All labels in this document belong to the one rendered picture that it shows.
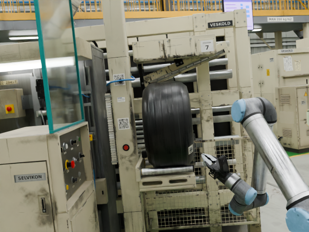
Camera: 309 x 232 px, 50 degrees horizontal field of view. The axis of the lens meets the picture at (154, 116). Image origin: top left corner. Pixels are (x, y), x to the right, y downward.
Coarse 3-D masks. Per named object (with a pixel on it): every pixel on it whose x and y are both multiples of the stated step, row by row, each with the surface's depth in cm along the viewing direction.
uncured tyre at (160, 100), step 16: (144, 96) 208; (160, 96) 203; (176, 96) 201; (144, 112) 201; (160, 112) 198; (176, 112) 197; (144, 128) 200; (160, 128) 196; (176, 128) 196; (192, 128) 202; (160, 144) 198; (176, 144) 198; (160, 160) 206; (176, 160) 206; (192, 160) 219
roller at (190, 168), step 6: (144, 168) 214; (150, 168) 213; (156, 168) 212; (162, 168) 212; (168, 168) 212; (174, 168) 211; (180, 168) 211; (186, 168) 211; (192, 168) 210; (144, 174) 213; (150, 174) 213
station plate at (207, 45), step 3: (201, 42) 236; (204, 42) 236; (207, 42) 236; (210, 42) 236; (201, 45) 237; (204, 45) 236; (207, 45) 236; (210, 45) 236; (201, 48) 237; (204, 48) 237; (207, 48) 237; (210, 48) 236; (213, 48) 236; (201, 51) 237; (204, 51) 237; (207, 51) 237
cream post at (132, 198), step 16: (112, 0) 212; (112, 16) 212; (112, 32) 213; (112, 48) 214; (112, 64) 215; (128, 64) 220; (112, 80) 216; (112, 96) 217; (128, 96) 216; (128, 112) 217; (128, 144) 219; (128, 160) 220; (128, 176) 221; (128, 192) 222; (128, 208) 223; (128, 224) 224; (144, 224) 232
